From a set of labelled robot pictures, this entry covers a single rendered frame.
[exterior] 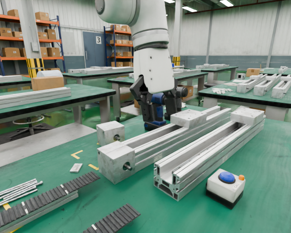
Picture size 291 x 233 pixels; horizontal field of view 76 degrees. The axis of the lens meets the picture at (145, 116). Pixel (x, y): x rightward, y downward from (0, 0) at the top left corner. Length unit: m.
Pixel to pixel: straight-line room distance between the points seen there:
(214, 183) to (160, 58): 0.38
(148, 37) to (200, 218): 0.46
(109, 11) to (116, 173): 0.46
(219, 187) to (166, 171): 0.16
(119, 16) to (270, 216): 0.61
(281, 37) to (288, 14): 1.29
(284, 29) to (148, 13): 15.10
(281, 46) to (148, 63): 15.03
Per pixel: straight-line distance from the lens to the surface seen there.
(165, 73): 0.45
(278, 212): 0.67
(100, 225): 0.50
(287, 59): 15.34
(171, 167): 0.64
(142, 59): 0.42
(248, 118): 1.02
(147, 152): 0.70
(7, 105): 1.87
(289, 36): 15.38
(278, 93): 2.25
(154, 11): 0.44
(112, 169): 0.63
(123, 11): 0.41
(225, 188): 0.59
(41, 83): 2.46
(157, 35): 0.43
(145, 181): 0.66
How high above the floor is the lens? 1.18
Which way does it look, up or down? 18 degrees down
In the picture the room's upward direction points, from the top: straight up
